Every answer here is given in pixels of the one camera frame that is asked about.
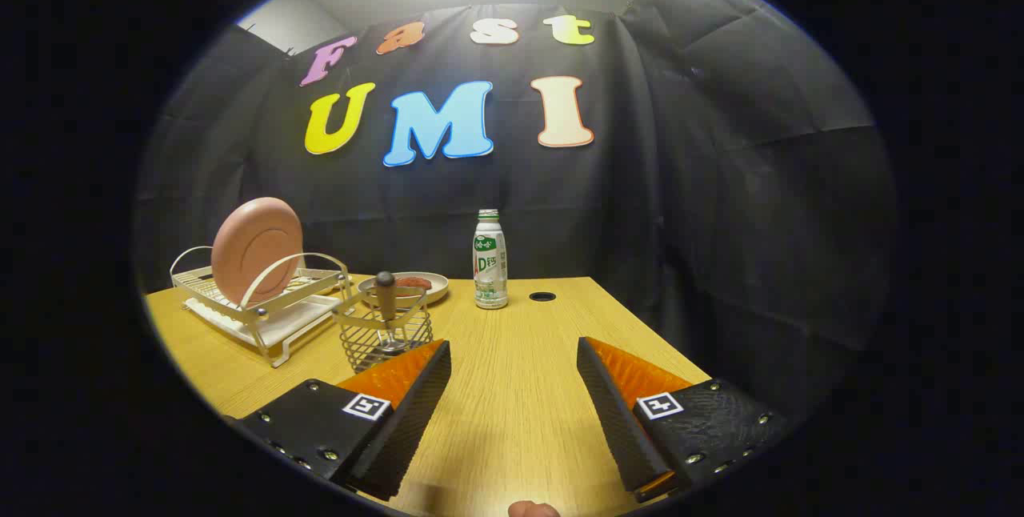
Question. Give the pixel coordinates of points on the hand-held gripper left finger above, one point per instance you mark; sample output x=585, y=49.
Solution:
x=408, y=421

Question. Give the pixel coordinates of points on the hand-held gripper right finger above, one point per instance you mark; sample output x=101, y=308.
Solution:
x=616, y=413

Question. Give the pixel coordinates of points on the pink plate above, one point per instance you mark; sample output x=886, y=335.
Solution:
x=256, y=249

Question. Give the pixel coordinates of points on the beige plate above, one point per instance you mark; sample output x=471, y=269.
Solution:
x=436, y=286

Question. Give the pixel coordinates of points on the red meat slice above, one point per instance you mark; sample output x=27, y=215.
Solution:
x=412, y=283

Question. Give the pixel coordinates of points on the black desk grommet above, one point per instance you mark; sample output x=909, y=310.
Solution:
x=542, y=296

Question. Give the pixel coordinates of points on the white drain tray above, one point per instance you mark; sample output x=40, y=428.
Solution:
x=280, y=331

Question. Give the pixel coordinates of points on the white drink bottle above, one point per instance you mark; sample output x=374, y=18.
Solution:
x=490, y=261

